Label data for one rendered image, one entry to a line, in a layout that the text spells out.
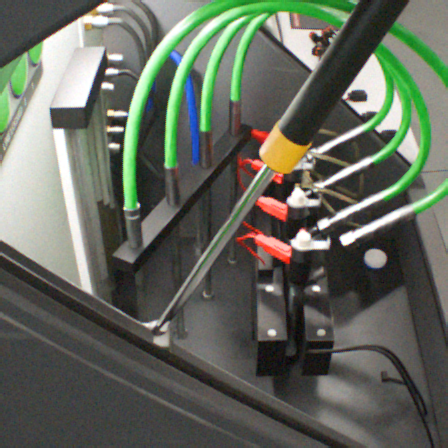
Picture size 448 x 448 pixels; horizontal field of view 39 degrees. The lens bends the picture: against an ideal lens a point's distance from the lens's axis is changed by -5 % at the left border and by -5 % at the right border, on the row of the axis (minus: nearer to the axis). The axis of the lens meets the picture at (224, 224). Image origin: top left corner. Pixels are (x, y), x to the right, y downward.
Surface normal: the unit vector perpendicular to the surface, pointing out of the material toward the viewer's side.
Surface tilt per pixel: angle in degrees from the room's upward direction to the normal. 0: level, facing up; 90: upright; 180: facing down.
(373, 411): 0
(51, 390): 90
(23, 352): 90
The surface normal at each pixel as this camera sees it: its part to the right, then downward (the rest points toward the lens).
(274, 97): -0.01, 0.66
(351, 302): 0.00, -0.75
